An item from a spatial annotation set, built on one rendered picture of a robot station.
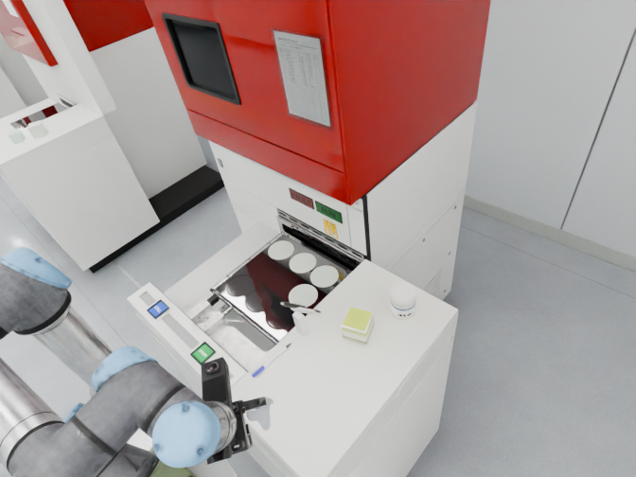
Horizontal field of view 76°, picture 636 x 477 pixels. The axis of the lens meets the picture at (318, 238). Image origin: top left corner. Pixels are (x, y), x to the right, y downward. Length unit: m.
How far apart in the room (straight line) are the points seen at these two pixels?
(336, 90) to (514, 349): 1.76
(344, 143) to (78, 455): 0.83
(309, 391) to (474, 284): 1.66
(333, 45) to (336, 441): 0.90
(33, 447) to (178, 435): 0.17
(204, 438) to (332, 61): 0.77
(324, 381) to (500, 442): 1.18
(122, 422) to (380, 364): 0.72
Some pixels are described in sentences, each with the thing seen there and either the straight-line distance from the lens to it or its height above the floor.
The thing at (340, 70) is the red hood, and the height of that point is 1.62.
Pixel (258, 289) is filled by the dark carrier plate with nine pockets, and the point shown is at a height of 0.90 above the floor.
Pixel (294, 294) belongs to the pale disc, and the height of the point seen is 0.90.
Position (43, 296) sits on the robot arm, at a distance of 0.92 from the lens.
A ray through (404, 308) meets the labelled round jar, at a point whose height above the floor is 1.03.
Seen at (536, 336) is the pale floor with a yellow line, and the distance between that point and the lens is 2.48.
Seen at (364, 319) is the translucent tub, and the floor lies 1.03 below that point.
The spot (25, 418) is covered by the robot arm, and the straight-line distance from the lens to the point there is 0.69.
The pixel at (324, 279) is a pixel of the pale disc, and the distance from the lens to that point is 1.44.
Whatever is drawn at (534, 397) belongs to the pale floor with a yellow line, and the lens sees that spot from 2.30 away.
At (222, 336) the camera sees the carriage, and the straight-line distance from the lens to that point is 1.41.
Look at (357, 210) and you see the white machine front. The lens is 1.27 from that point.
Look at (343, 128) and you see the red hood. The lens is 1.06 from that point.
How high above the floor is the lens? 1.99
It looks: 44 degrees down
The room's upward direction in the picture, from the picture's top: 11 degrees counter-clockwise
